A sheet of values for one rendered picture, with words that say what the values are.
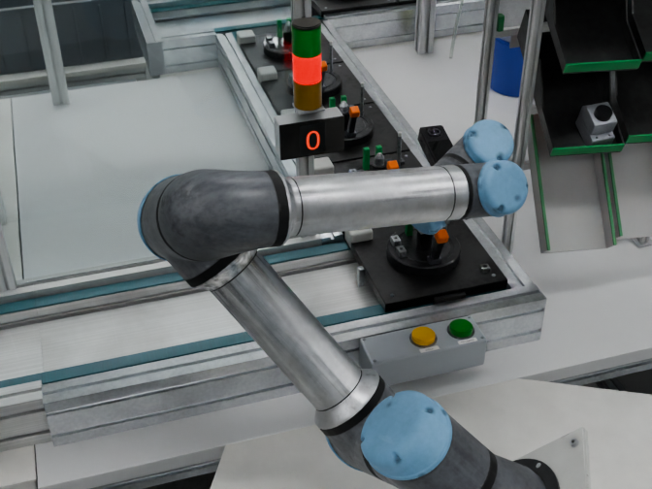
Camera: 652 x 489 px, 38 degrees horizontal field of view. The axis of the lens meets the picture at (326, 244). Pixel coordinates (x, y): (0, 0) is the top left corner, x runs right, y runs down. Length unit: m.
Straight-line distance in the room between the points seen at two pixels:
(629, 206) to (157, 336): 0.93
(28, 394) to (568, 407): 0.90
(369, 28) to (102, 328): 1.46
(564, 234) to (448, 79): 0.99
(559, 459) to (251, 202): 0.57
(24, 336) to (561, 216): 1.02
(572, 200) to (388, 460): 0.79
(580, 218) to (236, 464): 0.79
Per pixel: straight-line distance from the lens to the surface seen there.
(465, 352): 1.64
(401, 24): 2.91
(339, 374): 1.32
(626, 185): 1.91
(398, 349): 1.61
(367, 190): 1.19
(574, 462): 1.35
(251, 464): 1.57
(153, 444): 1.62
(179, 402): 1.62
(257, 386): 1.63
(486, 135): 1.42
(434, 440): 1.22
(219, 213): 1.12
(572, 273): 1.99
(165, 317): 1.76
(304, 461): 1.57
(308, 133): 1.69
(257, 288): 1.26
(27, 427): 1.63
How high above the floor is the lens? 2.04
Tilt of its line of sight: 36 degrees down
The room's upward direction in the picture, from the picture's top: 1 degrees counter-clockwise
